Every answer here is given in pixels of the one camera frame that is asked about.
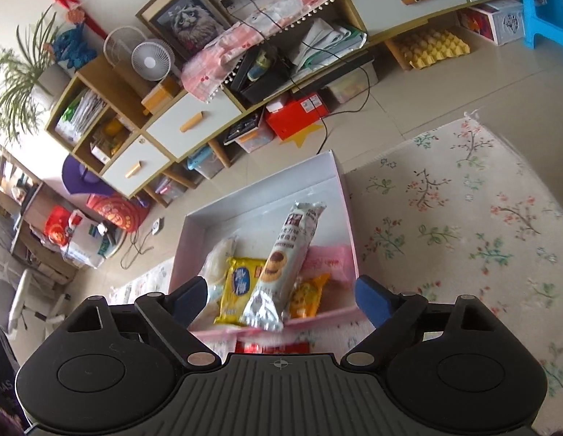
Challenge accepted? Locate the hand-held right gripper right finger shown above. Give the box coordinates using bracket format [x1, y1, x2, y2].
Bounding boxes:
[340, 275, 514, 368]

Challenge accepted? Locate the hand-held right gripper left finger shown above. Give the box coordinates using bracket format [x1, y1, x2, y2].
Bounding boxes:
[59, 276, 221, 368]

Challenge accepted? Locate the clear white snack packet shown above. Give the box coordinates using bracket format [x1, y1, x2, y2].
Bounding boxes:
[200, 236, 237, 325]

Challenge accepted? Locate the yellow snack packet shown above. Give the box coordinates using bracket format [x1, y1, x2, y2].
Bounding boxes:
[214, 257, 269, 327]

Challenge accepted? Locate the pink snack packet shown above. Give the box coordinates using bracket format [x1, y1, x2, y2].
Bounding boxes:
[302, 244, 355, 284]

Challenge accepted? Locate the orange snack packet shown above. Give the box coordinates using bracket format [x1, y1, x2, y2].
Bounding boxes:
[287, 273, 332, 320]

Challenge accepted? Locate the red snack packet white print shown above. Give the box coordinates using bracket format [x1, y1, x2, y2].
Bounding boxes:
[235, 338, 310, 355]

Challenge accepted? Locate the long white biscuit packet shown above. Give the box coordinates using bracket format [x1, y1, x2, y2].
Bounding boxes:
[242, 201, 327, 331]

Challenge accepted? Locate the pink cardboard box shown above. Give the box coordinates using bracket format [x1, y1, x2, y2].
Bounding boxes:
[167, 150, 360, 339]

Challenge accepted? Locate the clear storage box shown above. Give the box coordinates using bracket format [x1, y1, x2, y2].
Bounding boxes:
[156, 177, 186, 201]
[329, 64, 377, 103]
[236, 125, 275, 153]

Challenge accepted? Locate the red gold gift bag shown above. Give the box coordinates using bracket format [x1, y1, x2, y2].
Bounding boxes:
[88, 193, 148, 232]

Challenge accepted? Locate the white shopping bag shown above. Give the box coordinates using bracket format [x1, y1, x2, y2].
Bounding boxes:
[63, 211, 112, 269]

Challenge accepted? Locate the blue lid storage box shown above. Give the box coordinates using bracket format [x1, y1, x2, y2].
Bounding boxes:
[188, 148, 225, 179]

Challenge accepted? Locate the purple round object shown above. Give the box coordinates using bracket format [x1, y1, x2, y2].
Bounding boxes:
[62, 154, 105, 196]

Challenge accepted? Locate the wooden white cabinet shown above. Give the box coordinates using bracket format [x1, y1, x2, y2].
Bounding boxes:
[45, 0, 523, 205]

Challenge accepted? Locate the wooden side shelf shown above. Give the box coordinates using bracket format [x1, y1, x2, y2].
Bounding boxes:
[0, 145, 77, 282]

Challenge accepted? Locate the red shoe box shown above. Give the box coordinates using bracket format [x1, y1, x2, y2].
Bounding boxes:
[265, 92, 330, 141]

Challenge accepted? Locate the brown cardboard box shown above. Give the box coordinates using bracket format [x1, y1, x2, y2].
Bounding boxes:
[141, 77, 182, 114]

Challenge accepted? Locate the pile of booklets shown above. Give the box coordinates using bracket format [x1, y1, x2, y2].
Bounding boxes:
[56, 91, 107, 141]

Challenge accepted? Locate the black box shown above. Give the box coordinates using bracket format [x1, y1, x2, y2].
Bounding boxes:
[229, 48, 293, 103]

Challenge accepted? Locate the pink patterned cloth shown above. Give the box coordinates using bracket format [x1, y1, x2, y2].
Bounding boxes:
[181, 0, 402, 101]

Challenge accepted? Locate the yellow egg tray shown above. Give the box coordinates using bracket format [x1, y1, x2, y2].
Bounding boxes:
[393, 27, 471, 70]

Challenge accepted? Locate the stack of papers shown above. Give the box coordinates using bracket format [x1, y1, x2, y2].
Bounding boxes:
[293, 18, 368, 73]

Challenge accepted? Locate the blue plush toy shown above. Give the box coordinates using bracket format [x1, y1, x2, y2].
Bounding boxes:
[52, 27, 93, 71]

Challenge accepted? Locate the green potted plant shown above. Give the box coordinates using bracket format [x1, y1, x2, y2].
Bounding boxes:
[0, 7, 66, 141]

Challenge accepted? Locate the framed cat picture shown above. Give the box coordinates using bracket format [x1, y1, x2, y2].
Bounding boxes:
[136, 0, 232, 62]

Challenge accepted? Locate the white patterned carton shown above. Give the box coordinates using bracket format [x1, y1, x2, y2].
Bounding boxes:
[458, 0, 525, 46]

